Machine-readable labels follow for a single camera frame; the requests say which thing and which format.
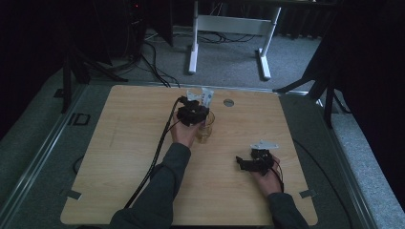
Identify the white metal desk frame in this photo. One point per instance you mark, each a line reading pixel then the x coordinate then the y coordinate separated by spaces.
pixel 229 24

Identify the grey tape strip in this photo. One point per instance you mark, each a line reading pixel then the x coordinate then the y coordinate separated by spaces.
pixel 307 193
pixel 70 194

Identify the black tripod stand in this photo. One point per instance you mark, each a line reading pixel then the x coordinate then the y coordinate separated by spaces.
pixel 76 63

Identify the person's left hand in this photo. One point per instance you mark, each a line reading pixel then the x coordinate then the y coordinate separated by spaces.
pixel 183 133

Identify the round grey table grommet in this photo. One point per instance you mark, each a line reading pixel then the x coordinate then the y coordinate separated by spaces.
pixel 228 102

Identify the black metal stand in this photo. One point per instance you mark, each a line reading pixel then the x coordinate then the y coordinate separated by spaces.
pixel 321 79

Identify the clear glass cup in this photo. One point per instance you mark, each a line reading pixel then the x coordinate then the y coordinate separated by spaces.
pixel 206 129

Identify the black computer tower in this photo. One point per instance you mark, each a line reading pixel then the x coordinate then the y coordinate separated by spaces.
pixel 135 25

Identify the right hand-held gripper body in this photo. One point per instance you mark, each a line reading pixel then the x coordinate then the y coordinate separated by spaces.
pixel 262 157

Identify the person's right hand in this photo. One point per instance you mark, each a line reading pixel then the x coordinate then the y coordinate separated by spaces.
pixel 270 183

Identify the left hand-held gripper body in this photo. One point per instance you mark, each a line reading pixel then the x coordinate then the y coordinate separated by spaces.
pixel 192 113

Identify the white packet with blue print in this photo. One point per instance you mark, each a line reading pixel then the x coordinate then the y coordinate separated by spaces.
pixel 207 96

